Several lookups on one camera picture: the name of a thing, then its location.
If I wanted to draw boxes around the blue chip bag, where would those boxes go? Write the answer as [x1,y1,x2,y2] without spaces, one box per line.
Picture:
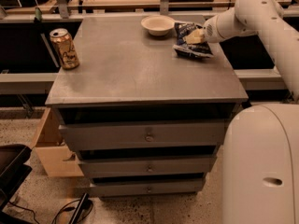
[173,21,213,58]

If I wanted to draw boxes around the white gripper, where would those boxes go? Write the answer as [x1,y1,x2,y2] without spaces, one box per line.
[184,7,256,44]

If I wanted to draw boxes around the white paper bowl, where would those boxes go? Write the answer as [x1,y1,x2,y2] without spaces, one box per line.
[141,15,175,36]

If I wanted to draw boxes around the top grey drawer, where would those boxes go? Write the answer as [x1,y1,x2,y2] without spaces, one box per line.
[59,119,225,151]

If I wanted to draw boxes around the black bin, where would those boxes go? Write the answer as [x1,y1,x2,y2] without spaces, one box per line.
[0,144,32,210]

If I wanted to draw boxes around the black cable on floor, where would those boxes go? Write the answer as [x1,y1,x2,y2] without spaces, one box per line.
[8,192,94,224]

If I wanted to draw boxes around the grey drawer cabinet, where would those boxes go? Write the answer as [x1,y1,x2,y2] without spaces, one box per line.
[47,15,248,193]

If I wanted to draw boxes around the middle grey drawer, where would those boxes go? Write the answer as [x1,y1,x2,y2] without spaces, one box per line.
[78,156,216,178]

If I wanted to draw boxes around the grey drawer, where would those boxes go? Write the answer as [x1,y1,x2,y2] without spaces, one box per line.
[59,119,225,151]
[78,156,216,178]
[89,178,205,197]

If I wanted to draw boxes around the bottom grey drawer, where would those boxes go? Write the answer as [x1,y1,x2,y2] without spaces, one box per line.
[89,178,205,197]

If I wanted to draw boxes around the wooden box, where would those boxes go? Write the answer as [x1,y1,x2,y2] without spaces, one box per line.
[31,108,83,177]

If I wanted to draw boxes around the orange soda can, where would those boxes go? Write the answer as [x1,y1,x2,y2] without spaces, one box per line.
[50,28,79,70]

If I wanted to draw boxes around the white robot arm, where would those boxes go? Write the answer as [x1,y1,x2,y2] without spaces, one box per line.
[201,0,299,224]

